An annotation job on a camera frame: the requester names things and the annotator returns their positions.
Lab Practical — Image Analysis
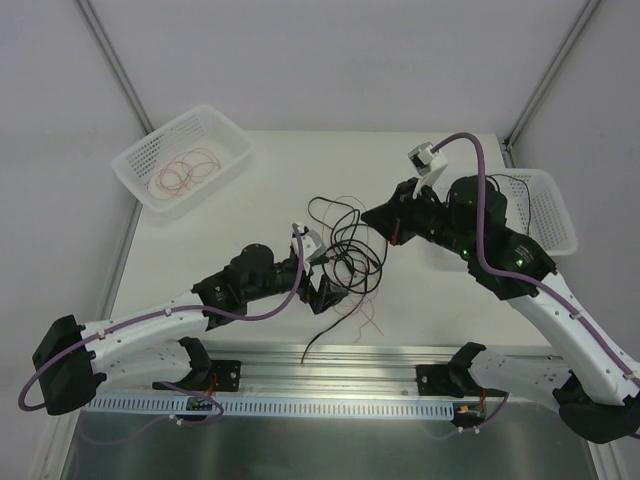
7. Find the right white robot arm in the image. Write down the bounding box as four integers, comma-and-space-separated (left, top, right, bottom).
362, 176, 639, 444

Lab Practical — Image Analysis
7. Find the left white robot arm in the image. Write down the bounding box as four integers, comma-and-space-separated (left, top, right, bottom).
32, 241, 348, 416

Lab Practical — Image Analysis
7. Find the right white plastic basket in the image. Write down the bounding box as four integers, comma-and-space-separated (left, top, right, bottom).
486, 169, 578, 257

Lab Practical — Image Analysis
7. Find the white plastic basket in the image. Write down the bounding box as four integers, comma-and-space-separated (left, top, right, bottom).
486, 169, 578, 257
111, 104, 254, 218

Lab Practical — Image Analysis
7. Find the left white plastic basket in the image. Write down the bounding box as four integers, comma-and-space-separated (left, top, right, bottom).
111, 104, 254, 218

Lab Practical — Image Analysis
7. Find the thick black cable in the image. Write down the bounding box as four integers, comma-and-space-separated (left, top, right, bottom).
301, 312, 356, 365

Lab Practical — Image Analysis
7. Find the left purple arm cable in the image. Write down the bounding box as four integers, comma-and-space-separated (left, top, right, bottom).
18, 227, 307, 412

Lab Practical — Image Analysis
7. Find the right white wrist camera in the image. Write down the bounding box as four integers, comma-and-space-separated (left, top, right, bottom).
407, 142, 448, 199

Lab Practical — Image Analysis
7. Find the aluminium mounting rail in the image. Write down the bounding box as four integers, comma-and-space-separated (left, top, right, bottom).
99, 342, 566, 404

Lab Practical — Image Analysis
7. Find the right aluminium frame post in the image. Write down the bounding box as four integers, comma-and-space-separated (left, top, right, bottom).
504, 0, 604, 152

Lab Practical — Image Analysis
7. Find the aluminium frame post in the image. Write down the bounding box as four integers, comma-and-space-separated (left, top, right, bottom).
74, 0, 154, 134
504, 0, 604, 152

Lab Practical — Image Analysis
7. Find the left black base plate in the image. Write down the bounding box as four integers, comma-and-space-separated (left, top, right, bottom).
205, 359, 242, 393

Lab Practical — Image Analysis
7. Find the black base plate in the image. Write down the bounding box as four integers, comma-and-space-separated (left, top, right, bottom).
415, 364, 483, 398
205, 359, 242, 393

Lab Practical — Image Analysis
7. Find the white slotted cable duct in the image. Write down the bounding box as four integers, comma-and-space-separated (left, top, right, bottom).
83, 393, 454, 421

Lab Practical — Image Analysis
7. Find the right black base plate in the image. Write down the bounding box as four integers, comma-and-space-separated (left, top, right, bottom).
415, 364, 483, 398

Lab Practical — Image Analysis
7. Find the left aluminium frame post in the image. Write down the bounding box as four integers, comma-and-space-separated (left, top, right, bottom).
74, 0, 154, 134

